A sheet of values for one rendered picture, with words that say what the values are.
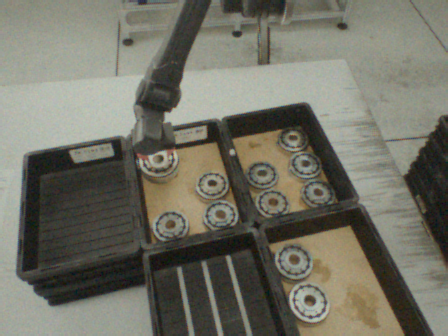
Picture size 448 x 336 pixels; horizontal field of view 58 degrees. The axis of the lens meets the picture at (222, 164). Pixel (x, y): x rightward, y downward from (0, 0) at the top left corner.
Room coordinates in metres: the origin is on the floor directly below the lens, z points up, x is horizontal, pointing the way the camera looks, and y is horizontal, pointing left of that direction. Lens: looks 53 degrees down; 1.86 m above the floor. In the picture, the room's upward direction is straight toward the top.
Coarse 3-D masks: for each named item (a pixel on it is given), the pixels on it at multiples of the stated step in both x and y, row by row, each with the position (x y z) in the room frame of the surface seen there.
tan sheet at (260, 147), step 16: (240, 144) 0.86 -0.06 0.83; (256, 144) 0.86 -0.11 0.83; (272, 144) 0.86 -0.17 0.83; (240, 160) 0.79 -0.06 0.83; (256, 160) 0.79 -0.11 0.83; (272, 160) 0.79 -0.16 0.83; (288, 160) 0.79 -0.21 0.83; (288, 176) 0.73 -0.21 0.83; (320, 176) 0.73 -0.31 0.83; (288, 192) 0.67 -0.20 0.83; (304, 208) 0.61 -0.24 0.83
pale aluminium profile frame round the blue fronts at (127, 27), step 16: (128, 0) 2.93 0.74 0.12; (176, 0) 2.61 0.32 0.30; (336, 0) 2.93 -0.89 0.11; (352, 0) 2.73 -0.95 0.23; (128, 16) 2.73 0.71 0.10; (240, 16) 2.64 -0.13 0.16; (304, 16) 2.70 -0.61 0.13; (320, 16) 2.71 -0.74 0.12; (336, 16) 2.72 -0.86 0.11; (128, 32) 2.56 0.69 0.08; (240, 32) 2.66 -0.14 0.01
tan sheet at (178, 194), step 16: (208, 144) 0.86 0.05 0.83; (192, 160) 0.79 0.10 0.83; (208, 160) 0.79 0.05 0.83; (176, 176) 0.73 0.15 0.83; (192, 176) 0.73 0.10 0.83; (160, 192) 0.67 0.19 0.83; (176, 192) 0.67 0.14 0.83; (192, 192) 0.67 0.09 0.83; (160, 208) 0.61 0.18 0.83; (176, 208) 0.61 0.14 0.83; (192, 208) 0.61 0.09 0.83; (192, 224) 0.56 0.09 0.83
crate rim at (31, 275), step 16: (80, 144) 0.78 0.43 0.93; (128, 160) 0.72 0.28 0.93; (128, 176) 0.66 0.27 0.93; (128, 192) 0.61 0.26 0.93; (96, 256) 0.42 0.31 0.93; (112, 256) 0.42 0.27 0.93; (128, 256) 0.42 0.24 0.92; (16, 272) 0.38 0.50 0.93; (32, 272) 0.38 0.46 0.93; (48, 272) 0.38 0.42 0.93; (64, 272) 0.38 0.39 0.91
